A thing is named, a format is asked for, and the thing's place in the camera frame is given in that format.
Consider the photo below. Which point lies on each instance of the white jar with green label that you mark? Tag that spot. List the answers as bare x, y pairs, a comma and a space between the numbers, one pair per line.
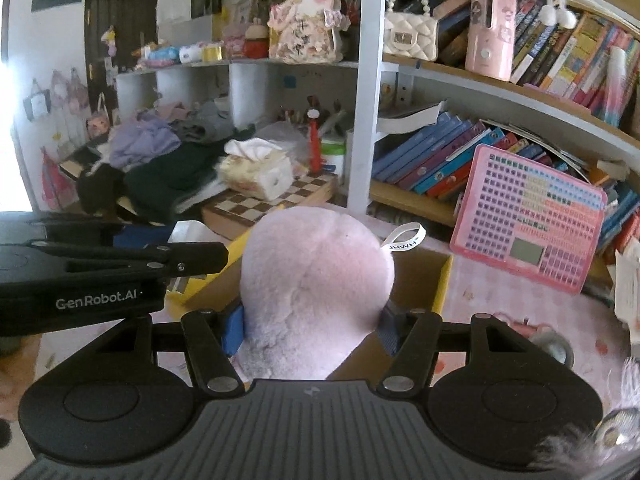
334, 157

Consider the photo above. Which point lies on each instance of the small red plush figure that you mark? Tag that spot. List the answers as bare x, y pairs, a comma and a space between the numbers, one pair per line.
256, 40

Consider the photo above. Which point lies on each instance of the pile of clothes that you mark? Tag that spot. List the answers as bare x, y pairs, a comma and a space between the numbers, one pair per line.
155, 160

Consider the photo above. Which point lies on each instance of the cream quilted handbag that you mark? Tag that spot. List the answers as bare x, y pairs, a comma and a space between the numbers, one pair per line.
410, 37

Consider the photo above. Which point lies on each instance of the pink plush toy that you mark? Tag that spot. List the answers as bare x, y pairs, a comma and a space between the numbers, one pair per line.
312, 285

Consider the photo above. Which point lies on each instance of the grey curved shelf unit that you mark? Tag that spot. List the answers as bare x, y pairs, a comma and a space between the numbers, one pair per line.
210, 82

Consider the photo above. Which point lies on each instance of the white plastic packet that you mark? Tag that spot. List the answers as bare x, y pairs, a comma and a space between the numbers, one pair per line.
192, 232

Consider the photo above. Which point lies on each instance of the grey fluffy fur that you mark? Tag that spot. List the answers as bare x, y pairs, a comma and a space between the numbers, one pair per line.
565, 447

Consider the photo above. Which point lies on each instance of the doll in floral paper dress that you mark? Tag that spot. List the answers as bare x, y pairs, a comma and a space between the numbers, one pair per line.
305, 25

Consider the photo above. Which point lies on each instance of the pink portable device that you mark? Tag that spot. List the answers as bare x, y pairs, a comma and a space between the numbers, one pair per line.
490, 35

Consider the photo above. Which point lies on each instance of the row of blue books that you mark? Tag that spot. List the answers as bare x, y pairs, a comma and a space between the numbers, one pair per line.
435, 160

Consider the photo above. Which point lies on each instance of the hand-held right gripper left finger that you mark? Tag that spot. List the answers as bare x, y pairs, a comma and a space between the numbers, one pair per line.
233, 331

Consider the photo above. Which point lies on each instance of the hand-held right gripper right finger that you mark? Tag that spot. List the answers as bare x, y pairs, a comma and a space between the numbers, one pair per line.
391, 332

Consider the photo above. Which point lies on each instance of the yellow cardboard box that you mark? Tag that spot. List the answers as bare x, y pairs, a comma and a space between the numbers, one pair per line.
430, 280

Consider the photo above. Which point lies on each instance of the row of upright books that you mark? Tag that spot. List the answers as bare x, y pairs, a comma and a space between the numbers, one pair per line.
565, 55

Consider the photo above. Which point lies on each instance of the red bottle figure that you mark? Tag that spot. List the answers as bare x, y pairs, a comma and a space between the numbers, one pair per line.
315, 145

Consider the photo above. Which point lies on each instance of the wooden chessboard box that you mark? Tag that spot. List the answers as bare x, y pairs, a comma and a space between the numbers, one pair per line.
280, 197

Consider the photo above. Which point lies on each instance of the pink toy learning tablet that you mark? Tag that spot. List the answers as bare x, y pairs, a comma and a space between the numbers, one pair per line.
530, 215

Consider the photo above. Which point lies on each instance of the stack of loose papers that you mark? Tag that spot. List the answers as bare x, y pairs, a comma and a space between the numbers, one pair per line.
627, 285

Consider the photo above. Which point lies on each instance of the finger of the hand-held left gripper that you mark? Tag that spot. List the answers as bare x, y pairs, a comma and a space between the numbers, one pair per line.
145, 236
195, 257

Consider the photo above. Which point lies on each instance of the tissue pack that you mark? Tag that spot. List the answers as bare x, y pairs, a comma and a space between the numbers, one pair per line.
255, 170

